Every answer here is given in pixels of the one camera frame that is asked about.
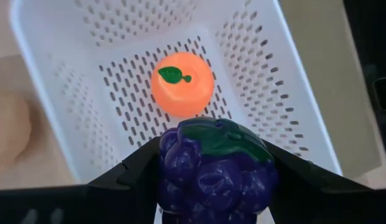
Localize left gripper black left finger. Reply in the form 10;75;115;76
0;136;162;224

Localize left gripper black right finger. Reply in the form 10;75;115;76
261;139;386;224

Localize tan toy potato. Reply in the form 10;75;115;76
0;91;34;170

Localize purple toy grapes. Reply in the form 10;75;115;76
158;116;280;224

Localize orange toy fruit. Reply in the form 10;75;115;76
150;51;215;119

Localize folded olive cloth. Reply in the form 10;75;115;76
278;0;384;180

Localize white perforated plastic basket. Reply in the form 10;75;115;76
9;0;343;224

